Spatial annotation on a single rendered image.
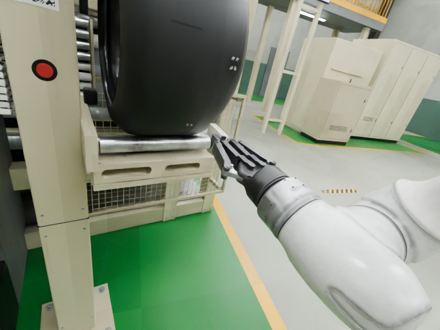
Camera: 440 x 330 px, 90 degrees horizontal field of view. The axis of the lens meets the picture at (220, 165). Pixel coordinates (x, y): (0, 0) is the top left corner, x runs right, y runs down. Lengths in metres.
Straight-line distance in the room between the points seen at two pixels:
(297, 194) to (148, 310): 1.12
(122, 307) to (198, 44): 1.21
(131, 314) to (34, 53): 1.11
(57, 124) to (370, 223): 0.68
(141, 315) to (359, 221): 1.16
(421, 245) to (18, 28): 0.79
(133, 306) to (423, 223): 1.23
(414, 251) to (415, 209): 0.06
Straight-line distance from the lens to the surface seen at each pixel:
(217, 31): 0.54
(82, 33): 1.06
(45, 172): 0.75
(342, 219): 0.32
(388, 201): 0.41
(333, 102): 4.96
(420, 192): 0.41
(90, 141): 0.59
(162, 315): 1.33
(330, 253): 0.30
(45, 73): 0.66
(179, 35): 0.50
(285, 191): 0.34
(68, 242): 0.91
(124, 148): 0.65
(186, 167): 0.74
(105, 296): 1.39
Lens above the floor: 1.16
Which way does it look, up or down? 25 degrees down
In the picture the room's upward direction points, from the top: 12 degrees clockwise
